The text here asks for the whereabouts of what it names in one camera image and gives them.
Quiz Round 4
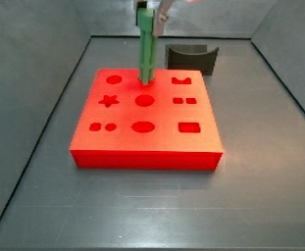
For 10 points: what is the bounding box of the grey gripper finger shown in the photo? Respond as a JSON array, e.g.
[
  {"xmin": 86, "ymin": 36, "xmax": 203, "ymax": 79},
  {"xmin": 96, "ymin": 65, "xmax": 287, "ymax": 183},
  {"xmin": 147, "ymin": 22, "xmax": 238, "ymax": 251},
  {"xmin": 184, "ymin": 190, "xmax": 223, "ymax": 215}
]
[{"xmin": 153, "ymin": 0, "xmax": 175, "ymax": 37}]

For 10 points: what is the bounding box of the green three prong peg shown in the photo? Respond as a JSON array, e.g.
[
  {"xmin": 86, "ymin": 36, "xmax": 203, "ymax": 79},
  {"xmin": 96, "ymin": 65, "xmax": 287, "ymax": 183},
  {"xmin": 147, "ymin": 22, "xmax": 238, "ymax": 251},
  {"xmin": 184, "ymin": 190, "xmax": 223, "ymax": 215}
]
[{"xmin": 139, "ymin": 8, "xmax": 156, "ymax": 85}]

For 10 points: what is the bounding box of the red shape sorter block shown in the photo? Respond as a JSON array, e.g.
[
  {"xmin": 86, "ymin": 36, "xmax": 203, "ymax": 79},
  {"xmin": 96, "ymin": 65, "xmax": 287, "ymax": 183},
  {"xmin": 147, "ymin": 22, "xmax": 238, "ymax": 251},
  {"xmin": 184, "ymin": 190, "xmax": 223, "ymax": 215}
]
[{"xmin": 70, "ymin": 69, "xmax": 223, "ymax": 171}]

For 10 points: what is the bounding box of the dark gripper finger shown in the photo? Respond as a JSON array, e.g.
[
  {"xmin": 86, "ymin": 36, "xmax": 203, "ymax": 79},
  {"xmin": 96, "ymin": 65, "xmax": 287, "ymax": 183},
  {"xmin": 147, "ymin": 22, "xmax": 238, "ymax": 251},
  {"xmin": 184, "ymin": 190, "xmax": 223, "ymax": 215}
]
[{"xmin": 135, "ymin": 0, "xmax": 149, "ymax": 25}]

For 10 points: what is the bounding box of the dark curved holder block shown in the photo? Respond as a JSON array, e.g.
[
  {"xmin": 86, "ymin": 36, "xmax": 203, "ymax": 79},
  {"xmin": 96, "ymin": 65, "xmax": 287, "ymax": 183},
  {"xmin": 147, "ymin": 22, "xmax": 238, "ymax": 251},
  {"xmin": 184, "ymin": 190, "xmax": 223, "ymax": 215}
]
[{"xmin": 165, "ymin": 44, "xmax": 219, "ymax": 75}]

